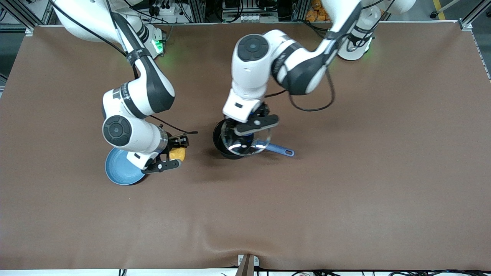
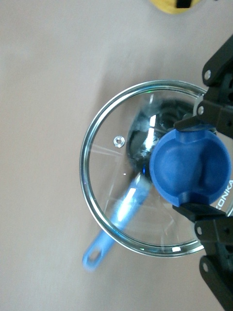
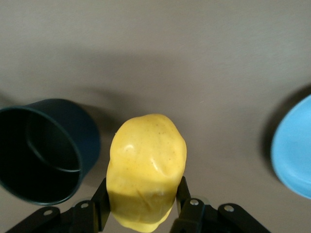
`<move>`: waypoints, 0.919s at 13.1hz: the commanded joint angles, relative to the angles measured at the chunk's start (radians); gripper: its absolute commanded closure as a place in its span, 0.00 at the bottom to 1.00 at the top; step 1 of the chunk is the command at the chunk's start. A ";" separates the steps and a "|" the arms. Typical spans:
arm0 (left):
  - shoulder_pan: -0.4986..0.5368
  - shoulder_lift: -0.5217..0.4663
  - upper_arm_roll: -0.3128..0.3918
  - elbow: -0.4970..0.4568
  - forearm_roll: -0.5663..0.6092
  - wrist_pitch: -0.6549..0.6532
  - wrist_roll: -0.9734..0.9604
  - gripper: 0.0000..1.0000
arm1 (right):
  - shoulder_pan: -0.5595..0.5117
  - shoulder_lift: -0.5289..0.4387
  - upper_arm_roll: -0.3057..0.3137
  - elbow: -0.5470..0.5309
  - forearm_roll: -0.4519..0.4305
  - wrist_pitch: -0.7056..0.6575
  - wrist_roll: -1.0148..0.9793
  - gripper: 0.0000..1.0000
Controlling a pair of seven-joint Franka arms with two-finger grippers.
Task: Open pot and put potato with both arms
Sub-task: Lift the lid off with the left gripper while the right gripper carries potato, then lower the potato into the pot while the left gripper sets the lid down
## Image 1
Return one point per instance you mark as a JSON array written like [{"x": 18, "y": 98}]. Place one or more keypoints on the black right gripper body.
[{"x": 177, "y": 143}]

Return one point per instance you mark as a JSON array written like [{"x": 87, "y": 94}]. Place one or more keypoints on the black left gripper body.
[{"x": 262, "y": 110}]

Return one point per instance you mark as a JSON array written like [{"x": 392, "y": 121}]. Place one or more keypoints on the yellow potato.
[{"x": 178, "y": 154}]

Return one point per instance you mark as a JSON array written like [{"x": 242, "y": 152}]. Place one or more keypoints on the glass lid with blue knob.
[{"x": 238, "y": 147}]

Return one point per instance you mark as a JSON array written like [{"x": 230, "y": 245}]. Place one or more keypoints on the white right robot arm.
[{"x": 126, "y": 132}]

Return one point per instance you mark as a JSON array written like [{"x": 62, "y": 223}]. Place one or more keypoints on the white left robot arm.
[{"x": 249, "y": 76}]

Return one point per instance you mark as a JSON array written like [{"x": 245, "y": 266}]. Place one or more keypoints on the blue round plate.
[{"x": 122, "y": 172}]

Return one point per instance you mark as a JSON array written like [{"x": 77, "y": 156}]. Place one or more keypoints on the brown table mat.
[{"x": 245, "y": 211}]

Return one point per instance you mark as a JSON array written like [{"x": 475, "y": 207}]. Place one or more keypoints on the bag of orange items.
[{"x": 312, "y": 15}]

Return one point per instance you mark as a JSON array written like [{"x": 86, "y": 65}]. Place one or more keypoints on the white power strip with plugs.
[{"x": 168, "y": 10}]

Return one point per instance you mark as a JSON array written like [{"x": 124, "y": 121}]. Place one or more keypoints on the metal table edge bracket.
[{"x": 247, "y": 266}]

